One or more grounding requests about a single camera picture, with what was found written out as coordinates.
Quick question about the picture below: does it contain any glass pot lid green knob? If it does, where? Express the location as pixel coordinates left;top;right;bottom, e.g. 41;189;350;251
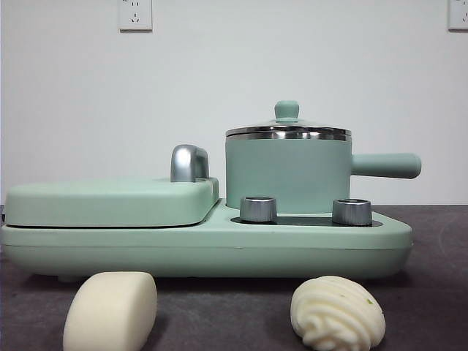
224;100;351;137

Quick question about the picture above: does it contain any swirled white steamed bun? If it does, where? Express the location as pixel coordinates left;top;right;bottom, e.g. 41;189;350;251
290;275;387;351

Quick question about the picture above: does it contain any smooth white steamed bun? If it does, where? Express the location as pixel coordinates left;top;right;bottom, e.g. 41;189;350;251
62;271;159;351

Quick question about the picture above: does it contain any silver control knob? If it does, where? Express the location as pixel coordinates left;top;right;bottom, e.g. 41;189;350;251
239;196;278;223
331;198;373;226

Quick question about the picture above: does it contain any mint green breakfast machine base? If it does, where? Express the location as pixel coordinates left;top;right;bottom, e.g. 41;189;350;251
0;199;415;284

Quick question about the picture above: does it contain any mint green pot with handle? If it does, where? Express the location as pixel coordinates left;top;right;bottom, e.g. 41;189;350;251
224;133;423;215

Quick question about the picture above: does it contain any silver griddle cover handle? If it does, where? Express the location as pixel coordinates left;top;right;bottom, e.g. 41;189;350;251
170;144;211;183

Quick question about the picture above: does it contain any white wall socket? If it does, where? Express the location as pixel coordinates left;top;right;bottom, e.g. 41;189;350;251
118;0;154;31
448;0;468;31

